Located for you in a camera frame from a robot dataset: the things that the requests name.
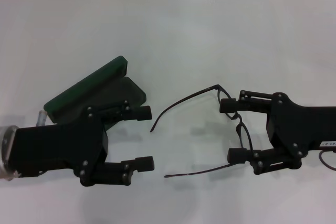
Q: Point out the black glasses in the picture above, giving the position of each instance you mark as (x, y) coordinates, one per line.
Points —
(240, 122)

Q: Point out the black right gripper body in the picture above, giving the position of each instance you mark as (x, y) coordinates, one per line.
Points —
(294, 127)

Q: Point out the silver left gripper plug stub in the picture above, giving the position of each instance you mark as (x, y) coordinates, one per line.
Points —
(42, 117)

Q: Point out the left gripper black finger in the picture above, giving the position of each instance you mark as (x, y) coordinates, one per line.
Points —
(144, 112)
(143, 163)

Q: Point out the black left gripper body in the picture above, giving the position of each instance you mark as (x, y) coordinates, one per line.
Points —
(60, 148)

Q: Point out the green glasses case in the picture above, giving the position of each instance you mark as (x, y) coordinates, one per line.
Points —
(92, 82)

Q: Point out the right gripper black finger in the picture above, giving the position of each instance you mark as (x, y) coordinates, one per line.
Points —
(239, 155)
(229, 106)

